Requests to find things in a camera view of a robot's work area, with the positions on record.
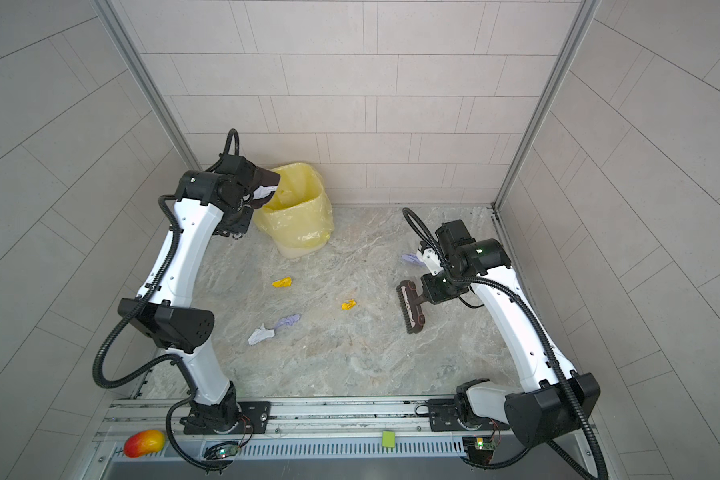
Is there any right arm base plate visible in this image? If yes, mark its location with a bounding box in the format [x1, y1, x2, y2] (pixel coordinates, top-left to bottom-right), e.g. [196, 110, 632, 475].
[414, 397, 510, 432]

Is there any white paper scrap far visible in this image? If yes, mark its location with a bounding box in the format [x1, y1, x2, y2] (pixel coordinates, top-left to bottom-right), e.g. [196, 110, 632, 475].
[253, 185, 277, 203]

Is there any yellow paper scrap centre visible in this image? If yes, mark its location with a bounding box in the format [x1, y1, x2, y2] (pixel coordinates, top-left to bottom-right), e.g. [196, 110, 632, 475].
[341, 299, 357, 310]

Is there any circuit board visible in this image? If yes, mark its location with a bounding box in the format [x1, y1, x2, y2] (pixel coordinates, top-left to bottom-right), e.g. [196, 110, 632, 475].
[203, 441, 241, 461]
[462, 437, 498, 465]

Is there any right circuit board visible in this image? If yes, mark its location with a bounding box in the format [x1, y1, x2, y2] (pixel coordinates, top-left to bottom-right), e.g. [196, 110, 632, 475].
[462, 437, 498, 465]

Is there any purple paper scrap far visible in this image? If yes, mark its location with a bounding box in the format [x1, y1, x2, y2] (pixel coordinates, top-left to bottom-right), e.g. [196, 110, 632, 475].
[401, 254, 426, 266]

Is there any yellow paper scrap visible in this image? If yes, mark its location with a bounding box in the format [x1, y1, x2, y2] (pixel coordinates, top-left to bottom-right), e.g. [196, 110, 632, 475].
[272, 277, 293, 288]
[341, 299, 357, 310]

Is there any red yellow mango toy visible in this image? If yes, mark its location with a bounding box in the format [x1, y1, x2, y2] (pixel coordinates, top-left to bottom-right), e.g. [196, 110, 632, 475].
[123, 429, 166, 458]

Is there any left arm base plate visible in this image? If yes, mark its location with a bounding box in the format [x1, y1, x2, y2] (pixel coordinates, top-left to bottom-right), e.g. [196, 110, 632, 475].
[179, 401, 271, 435]

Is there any yellow paper scrap left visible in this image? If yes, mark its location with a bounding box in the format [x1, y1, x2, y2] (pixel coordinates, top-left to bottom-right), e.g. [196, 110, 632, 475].
[272, 277, 293, 288]

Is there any brown dustpan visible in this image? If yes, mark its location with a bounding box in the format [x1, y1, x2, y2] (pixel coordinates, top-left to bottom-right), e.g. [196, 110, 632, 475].
[248, 167, 280, 209]

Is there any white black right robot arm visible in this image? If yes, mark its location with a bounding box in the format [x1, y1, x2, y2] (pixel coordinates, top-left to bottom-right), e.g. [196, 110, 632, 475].
[396, 207, 609, 479]

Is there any aluminium front rail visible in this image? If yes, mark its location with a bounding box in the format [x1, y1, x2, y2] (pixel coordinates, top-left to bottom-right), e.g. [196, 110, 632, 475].
[86, 395, 522, 472]

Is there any left circuit board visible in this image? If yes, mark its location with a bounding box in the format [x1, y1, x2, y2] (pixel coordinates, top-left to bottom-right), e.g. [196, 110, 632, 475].
[203, 441, 241, 461]

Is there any white purple paper scrap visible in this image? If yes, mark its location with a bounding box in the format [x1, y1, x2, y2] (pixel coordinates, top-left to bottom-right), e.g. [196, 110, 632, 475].
[247, 314, 301, 346]

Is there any brown hand brush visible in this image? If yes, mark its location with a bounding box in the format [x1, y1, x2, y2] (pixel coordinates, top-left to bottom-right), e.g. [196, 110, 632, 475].
[396, 280, 430, 334]

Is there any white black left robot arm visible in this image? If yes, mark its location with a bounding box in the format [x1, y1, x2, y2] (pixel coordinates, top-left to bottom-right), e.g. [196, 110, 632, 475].
[92, 129, 280, 437]

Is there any yellow-lined trash bin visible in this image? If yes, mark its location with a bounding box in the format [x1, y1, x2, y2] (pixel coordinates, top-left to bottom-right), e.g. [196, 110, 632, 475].
[253, 163, 334, 259]

